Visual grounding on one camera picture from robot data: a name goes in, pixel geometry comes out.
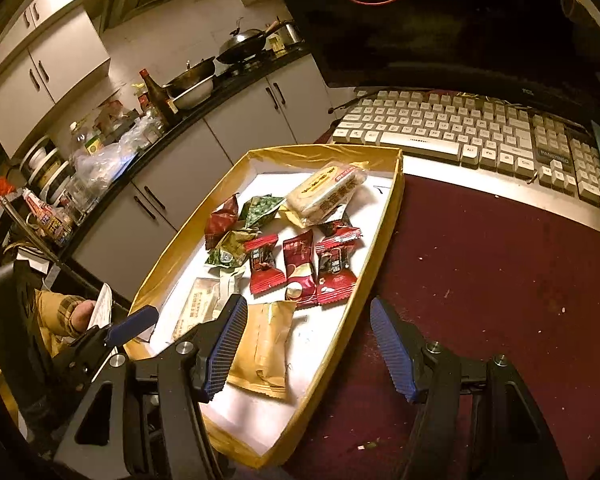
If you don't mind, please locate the dark red white snack packet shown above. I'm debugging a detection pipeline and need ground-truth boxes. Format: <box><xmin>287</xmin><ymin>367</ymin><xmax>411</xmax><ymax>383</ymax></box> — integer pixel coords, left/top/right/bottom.
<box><xmin>281</xmin><ymin>230</ymin><xmax>318</xmax><ymax>309</ymax></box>

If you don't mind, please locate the tan snack packet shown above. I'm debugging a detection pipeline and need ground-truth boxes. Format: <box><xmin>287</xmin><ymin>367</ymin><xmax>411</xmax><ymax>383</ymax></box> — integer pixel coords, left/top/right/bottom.
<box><xmin>227</xmin><ymin>300</ymin><xmax>298</xmax><ymax>401</ymax></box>

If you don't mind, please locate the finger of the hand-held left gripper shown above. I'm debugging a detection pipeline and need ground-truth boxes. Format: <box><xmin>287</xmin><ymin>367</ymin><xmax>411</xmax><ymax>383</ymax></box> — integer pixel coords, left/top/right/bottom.
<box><xmin>57</xmin><ymin>305</ymin><xmax>160</xmax><ymax>377</ymax></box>

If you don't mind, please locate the beige grey keyboard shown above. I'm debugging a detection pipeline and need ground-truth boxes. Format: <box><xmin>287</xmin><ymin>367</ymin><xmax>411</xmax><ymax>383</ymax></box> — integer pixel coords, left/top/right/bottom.
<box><xmin>331</xmin><ymin>90</ymin><xmax>600</xmax><ymax>209</ymax></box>

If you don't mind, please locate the green snack packet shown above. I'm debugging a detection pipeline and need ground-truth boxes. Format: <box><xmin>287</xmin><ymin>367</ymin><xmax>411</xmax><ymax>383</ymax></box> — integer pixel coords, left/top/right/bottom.
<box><xmin>240</xmin><ymin>194</ymin><xmax>287</xmax><ymax>231</ymax></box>

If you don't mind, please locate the steel pot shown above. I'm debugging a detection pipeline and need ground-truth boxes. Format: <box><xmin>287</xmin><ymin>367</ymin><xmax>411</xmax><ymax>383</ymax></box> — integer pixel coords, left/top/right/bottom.
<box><xmin>279</xmin><ymin>20</ymin><xmax>304</xmax><ymax>49</ymax></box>

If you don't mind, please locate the beige bread packet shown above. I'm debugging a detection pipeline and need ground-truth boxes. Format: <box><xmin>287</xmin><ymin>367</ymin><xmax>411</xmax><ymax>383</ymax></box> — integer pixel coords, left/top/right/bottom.
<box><xmin>284</xmin><ymin>161</ymin><xmax>370</xmax><ymax>228</ymax></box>

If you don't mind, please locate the red black snack packet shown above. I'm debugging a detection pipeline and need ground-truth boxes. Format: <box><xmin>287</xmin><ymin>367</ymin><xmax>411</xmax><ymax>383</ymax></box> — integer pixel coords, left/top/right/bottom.
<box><xmin>320</xmin><ymin>217</ymin><xmax>363</xmax><ymax>245</ymax></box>
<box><xmin>315</xmin><ymin>235</ymin><xmax>363</xmax><ymax>307</ymax></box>

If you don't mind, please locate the white wall cabinet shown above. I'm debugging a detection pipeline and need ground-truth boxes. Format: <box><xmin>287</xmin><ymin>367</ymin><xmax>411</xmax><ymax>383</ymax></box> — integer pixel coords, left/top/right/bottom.
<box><xmin>0</xmin><ymin>0</ymin><xmax>112</xmax><ymax>158</ymax></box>

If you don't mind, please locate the steel bowl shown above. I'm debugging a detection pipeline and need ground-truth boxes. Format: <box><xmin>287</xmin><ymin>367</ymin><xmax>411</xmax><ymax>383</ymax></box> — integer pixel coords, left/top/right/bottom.
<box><xmin>172</xmin><ymin>77</ymin><xmax>217</xmax><ymax>111</ymax></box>

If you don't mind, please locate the white kitchen base cabinet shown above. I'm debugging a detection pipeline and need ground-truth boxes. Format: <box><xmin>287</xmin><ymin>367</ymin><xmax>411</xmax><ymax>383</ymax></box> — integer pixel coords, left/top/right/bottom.
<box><xmin>70</xmin><ymin>52</ymin><xmax>337</xmax><ymax>307</ymax></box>

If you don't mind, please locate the clear plastic bag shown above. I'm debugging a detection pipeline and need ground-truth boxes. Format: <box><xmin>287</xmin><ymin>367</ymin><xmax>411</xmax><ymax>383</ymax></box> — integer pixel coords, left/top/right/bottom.
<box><xmin>74</xmin><ymin>119</ymin><xmax>152</xmax><ymax>197</ymax></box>

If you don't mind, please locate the small white snack packet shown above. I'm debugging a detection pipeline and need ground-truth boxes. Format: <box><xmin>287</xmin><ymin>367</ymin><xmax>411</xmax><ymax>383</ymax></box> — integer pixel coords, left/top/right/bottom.
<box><xmin>219</xmin><ymin>267</ymin><xmax>248</xmax><ymax>306</ymax></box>

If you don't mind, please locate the yellow-green snack packet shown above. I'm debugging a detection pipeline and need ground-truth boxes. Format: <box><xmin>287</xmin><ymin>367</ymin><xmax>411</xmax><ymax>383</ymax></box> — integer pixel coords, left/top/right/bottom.
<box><xmin>205</xmin><ymin>229</ymin><xmax>258</xmax><ymax>270</ymax></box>

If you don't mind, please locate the red picture snack packet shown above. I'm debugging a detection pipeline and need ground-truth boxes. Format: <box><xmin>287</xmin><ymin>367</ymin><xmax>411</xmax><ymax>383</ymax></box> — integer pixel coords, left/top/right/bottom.
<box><xmin>243</xmin><ymin>234</ymin><xmax>287</xmax><ymax>296</ymax></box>

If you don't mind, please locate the black wok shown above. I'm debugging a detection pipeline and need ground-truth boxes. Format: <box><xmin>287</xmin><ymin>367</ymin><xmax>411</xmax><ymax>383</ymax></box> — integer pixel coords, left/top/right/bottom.
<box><xmin>215</xmin><ymin>17</ymin><xmax>281</xmax><ymax>66</ymax></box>

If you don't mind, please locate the dark sauce bottle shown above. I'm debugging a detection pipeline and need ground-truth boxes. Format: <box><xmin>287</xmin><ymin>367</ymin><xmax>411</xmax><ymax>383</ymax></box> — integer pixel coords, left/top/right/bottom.
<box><xmin>140</xmin><ymin>68</ymin><xmax>175</xmax><ymax>127</ymax></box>

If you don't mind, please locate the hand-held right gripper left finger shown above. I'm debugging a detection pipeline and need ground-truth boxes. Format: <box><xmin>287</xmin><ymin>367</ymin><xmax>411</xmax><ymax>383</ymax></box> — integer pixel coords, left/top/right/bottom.
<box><xmin>55</xmin><ymin>294</ymin><xmax>249</xmax><ymax>480</ymax></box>

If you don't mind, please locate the stack of white bowls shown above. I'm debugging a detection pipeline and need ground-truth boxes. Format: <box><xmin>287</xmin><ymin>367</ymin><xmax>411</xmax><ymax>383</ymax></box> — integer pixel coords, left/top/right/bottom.
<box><xmin>20</xmin><ymin>135</ymin><xmax>75</xmax><ymax>202</ymax></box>

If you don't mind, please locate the gold cardboard box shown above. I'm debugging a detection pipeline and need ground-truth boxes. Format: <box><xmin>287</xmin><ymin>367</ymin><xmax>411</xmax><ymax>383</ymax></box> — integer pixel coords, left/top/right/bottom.
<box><xmin>130</xmin><ymin>144</ymin><xmax>406</xmax><ymax>470</ymax></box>

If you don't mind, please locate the white translucent snack packet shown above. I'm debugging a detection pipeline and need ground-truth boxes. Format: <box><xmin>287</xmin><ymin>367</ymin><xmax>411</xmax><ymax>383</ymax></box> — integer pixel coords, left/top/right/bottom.
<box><xmin>172</xmin><ymin>277</ymin><xmax>221</xmax><ymax>341</ymax></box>

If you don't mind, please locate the person's left forearm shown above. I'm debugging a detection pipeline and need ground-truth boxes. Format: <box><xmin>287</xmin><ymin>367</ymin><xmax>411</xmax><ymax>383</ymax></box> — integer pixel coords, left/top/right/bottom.
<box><xmin>30</xmin><ymin>287</ymin><xmax>101</xmax><ymax>346</ymax></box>

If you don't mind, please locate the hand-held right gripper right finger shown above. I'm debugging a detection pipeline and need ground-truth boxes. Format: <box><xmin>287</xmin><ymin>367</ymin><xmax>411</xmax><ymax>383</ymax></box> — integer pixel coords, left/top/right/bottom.
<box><xmin>369</xmin><ymin>296</ymin><xmax>568</xmax><ymax>480</ymax></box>

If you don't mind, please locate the white paper sheet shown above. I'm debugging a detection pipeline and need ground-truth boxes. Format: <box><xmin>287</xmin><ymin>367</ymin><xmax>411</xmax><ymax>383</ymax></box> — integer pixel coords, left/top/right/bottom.
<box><xmin>87</xmin><ymin>282</ymin><xmax>114</xmax><ymax>332</ymax></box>

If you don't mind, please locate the red label food packet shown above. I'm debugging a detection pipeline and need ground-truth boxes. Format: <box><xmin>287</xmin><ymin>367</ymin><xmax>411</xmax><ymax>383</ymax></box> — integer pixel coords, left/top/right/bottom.
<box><xmin>22</xmin><ymin>189</ymin><xmax>75</xmax><ymax>249</ymax></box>

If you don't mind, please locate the black monitor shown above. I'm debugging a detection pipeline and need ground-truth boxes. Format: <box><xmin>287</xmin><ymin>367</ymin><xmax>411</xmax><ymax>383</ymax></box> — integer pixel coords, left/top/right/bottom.
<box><xmin>285</xmin><ymin>0</ymin><xmax>600</xmax><ymax>128</ymax></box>

